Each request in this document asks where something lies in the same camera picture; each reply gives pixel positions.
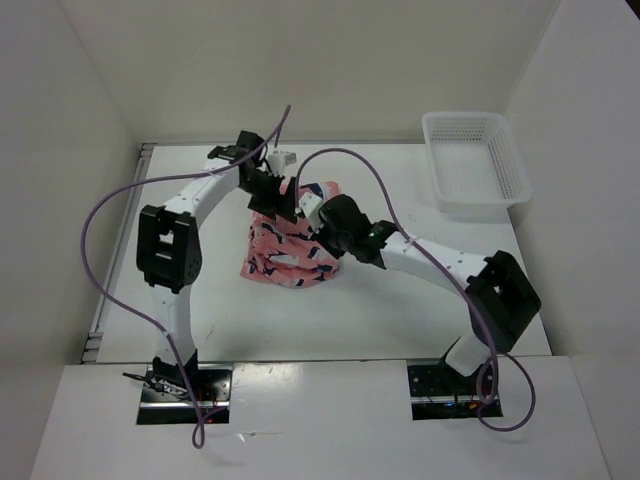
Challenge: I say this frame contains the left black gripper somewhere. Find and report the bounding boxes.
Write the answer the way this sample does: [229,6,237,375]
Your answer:
[239,170,298,225]

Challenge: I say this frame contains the pink shark print shorts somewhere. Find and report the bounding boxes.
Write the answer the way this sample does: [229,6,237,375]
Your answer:
[239,179,342,290]

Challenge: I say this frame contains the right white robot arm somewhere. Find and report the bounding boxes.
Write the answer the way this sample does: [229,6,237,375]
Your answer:
[299,193,541,393]

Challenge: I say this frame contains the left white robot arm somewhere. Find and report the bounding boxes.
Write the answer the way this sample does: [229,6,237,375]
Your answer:
[136,131,296,400]

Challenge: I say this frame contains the white plastic mesh basket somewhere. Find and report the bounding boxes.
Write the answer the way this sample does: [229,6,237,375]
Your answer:
[422,111,533,215]

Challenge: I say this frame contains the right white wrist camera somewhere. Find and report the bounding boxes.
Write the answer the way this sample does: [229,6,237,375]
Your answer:
[296,192,324,233]

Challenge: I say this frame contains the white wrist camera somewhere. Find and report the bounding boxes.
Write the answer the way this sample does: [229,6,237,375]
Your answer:
[296,192,324,233]
[266,150,297,177]

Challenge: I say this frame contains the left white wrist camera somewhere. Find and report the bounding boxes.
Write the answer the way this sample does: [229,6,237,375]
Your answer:
[266,150,297,177]

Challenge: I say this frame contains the aluminium rail table edge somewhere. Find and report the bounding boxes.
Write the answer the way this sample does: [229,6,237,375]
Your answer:
[80,143,155,365]

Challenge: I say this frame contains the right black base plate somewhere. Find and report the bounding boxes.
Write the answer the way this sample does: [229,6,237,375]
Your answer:
[407,360,482,421]

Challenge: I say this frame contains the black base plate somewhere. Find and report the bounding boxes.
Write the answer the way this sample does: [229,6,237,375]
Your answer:
[129,364,233,426]
[407,360,482,421]

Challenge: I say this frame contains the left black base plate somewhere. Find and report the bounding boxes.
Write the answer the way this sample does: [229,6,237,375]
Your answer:
[129,364,233,426]

